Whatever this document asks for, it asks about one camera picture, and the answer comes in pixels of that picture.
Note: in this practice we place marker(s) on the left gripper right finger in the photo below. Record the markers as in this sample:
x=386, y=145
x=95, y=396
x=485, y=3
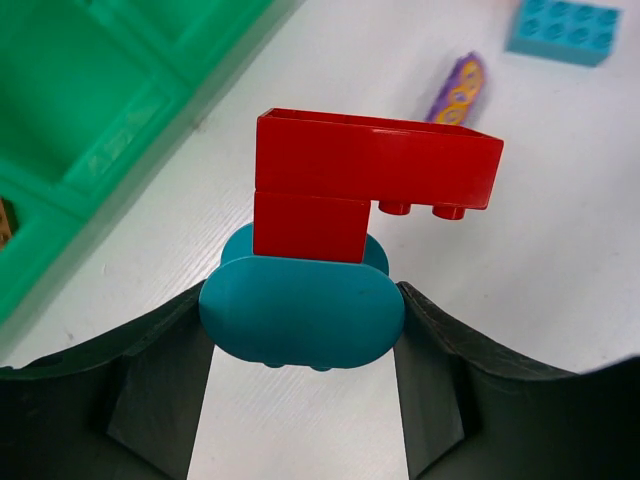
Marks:
x=472, y=408

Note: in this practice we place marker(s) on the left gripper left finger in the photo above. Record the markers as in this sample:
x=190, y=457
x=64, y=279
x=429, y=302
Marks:
x=123, y=405

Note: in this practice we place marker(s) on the teal oval lego piece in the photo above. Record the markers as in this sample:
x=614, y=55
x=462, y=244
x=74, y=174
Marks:
x=285, y=311

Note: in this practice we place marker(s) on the brown lego plate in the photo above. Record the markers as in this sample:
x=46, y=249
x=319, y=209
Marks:
x=9, y=223

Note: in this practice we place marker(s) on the red square lego brick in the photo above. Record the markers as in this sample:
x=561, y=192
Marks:
x=310, y=227

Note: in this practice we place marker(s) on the red long lego brick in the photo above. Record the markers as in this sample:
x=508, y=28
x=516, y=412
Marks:
x=397, y=163

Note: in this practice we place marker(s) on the purple lego with gold studs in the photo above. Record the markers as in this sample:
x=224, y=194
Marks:
x=460, y=92

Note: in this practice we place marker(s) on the blue lego brick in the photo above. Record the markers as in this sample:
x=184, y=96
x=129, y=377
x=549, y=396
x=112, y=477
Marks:
x=565, y=31

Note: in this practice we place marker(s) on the green five-compartment bin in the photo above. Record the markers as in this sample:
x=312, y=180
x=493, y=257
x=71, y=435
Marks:
x=95, y=95

